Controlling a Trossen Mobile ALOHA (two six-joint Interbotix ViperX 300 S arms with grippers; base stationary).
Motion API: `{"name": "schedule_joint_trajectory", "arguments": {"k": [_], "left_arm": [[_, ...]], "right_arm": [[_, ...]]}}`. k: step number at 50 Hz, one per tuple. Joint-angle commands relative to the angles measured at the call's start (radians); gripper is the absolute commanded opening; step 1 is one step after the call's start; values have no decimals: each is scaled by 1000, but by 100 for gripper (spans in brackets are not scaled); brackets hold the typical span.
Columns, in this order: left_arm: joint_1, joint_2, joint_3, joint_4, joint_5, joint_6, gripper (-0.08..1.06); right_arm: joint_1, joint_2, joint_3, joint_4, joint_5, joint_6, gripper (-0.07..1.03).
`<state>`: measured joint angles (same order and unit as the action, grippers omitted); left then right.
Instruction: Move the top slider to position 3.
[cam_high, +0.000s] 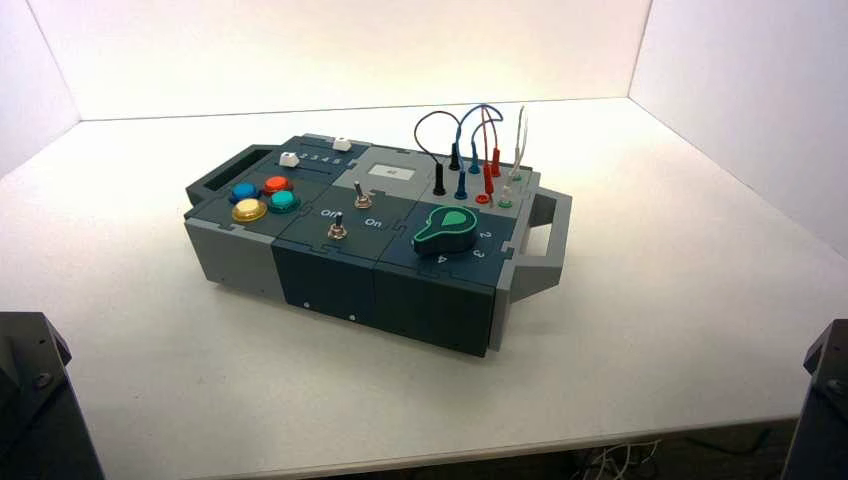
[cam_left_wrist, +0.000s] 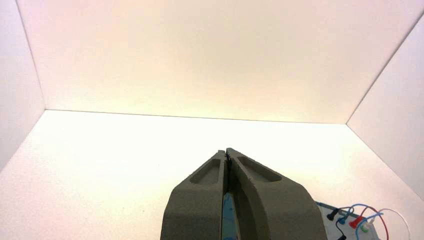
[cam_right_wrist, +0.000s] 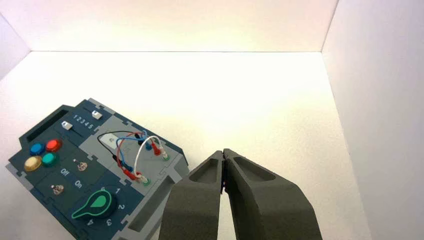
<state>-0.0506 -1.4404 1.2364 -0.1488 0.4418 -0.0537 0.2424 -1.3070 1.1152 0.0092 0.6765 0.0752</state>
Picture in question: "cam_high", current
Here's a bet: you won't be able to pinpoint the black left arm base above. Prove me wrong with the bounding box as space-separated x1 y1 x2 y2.
0 312 106 480

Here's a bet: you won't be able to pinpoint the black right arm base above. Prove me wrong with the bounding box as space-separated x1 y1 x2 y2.
781 319 848 480

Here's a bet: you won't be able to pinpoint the green black rotary knob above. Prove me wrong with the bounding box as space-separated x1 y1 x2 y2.
412 205 480 258

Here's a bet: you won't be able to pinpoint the small white display screen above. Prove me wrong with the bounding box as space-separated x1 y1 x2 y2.
368 164 417 181

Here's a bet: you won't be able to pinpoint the dark teal grey control box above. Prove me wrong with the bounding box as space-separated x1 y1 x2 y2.
184 135 574 359

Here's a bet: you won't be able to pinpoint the teal round push button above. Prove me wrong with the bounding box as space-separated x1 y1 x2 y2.
267 190 302 215

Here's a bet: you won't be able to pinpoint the yellow round push button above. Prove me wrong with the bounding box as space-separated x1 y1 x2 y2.
231 198 269 224

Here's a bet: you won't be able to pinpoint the black jumper wire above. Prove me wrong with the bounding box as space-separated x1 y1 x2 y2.
413 110 463 197

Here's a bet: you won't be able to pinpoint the blue jumper wire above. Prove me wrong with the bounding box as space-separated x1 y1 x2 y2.
453 103 505 201

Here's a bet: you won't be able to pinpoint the red jumper wire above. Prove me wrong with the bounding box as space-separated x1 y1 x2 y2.
479 105 503 197

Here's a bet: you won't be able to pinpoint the white jumper wire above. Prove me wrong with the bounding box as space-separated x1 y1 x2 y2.
500 104 529 203

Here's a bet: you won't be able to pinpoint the white cables under table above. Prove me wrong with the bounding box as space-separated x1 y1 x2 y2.
581 439 664 480

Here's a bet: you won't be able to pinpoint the black cable under table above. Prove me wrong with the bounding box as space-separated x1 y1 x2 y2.
684 429 774 456

